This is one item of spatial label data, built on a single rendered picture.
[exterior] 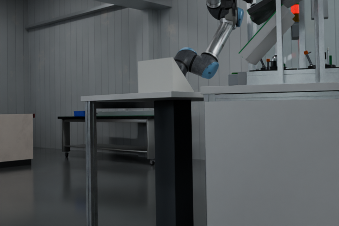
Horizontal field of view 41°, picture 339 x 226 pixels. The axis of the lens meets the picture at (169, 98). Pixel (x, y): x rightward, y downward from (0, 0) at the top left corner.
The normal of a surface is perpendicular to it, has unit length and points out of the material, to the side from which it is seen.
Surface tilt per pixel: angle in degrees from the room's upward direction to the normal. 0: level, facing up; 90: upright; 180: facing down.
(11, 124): 90
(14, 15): 90
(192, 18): 90
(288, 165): 90
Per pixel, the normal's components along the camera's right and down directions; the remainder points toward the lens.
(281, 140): -0.26, -0.02
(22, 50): 0.73, -0.04
